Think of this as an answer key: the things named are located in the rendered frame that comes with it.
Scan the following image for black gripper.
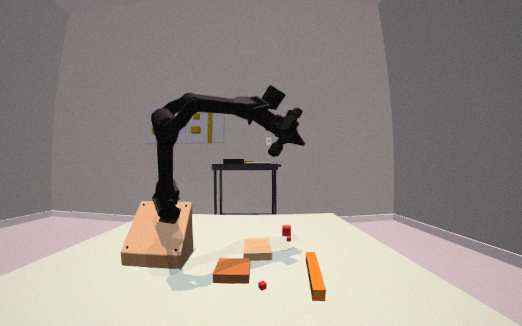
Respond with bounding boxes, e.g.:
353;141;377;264
264;107;305;157

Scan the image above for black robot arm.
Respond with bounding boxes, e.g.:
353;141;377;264
151;85;299;224

